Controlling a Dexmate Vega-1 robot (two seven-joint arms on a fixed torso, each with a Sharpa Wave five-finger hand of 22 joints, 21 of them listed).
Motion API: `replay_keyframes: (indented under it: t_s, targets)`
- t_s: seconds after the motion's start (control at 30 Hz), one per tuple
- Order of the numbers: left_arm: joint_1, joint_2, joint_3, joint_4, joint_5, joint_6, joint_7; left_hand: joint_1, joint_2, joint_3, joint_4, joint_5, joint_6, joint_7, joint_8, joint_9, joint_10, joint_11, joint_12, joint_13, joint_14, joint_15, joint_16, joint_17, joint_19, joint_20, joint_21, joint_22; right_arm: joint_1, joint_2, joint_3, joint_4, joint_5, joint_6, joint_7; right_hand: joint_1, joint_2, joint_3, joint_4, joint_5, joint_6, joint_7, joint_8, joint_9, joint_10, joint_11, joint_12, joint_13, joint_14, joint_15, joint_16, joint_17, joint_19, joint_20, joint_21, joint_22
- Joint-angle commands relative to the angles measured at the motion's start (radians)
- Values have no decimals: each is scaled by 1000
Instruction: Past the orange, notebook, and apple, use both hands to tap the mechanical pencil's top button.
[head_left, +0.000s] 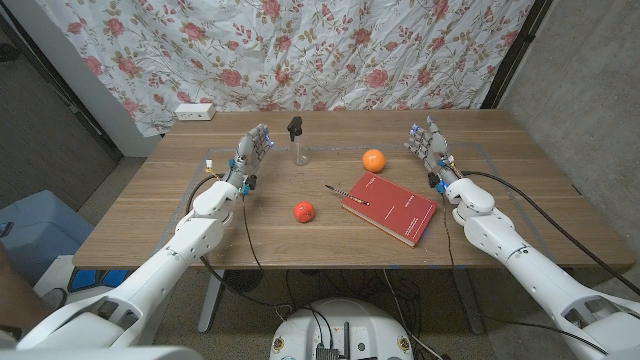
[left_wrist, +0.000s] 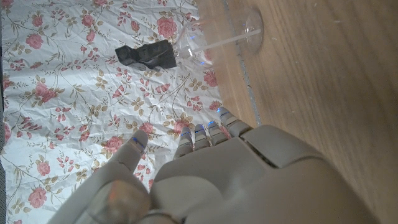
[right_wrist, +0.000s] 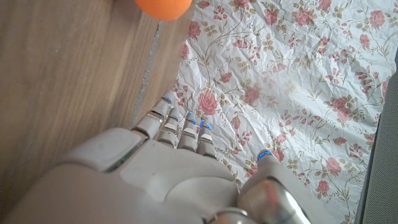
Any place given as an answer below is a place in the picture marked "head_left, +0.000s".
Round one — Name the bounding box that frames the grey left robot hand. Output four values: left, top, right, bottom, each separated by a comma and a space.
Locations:
223, 123, 275, 190

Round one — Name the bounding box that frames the metal table leg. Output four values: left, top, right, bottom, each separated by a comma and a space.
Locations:
452, 267, 486, 335
197, 269, 226, 334

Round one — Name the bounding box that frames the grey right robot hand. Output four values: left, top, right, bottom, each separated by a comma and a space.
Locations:
403, 115, 464, 187

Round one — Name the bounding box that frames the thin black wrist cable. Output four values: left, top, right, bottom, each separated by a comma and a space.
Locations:
441, 193, 456, 270
242, 193, 264, 272

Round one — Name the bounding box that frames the clear spray bottle black top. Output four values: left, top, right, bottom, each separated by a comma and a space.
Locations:
286, 115, 310, 167

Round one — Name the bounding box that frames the red notebook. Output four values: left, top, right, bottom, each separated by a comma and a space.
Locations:
341, 171, 439, 249

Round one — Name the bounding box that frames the blue storage bin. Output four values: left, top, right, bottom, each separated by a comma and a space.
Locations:
0, 189, 96, 286

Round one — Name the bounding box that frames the red ball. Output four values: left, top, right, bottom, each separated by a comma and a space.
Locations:
293, 200, 317, 224

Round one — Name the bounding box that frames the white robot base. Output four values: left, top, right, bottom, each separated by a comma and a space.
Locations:
269, 298, 415, 360

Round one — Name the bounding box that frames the orange fruit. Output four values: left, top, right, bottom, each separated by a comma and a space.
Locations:
362, 148, 387, 174

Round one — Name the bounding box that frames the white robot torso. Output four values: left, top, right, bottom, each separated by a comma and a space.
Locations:
0, 345, 204, 360

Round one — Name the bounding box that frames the black backdrop pole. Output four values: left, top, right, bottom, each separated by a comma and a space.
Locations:
480, 0, 554, 110

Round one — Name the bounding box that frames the white floor cable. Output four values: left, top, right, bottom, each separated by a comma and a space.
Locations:
382, 269, 444, 360

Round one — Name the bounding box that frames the black mechanical pencil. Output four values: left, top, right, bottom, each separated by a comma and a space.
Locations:
324, 184, 371, 207

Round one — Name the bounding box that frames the person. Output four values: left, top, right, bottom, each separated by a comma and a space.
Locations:
0, 242, 69, 341

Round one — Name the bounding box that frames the blue black floor object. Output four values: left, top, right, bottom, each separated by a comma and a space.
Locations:
67, 267, 134, 294

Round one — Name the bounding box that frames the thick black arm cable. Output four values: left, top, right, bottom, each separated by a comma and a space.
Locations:
462, 170, 640, 296
185, 172, 294, 311

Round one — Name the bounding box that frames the white power strip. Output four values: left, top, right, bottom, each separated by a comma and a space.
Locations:
174, 102, 217, 122

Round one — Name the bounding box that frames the black round floor fan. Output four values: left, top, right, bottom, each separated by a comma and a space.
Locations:
222, 269, 265, 294

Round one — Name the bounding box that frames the floral fabric backdrop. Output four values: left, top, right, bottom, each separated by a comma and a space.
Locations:
34, 0, 536, 138

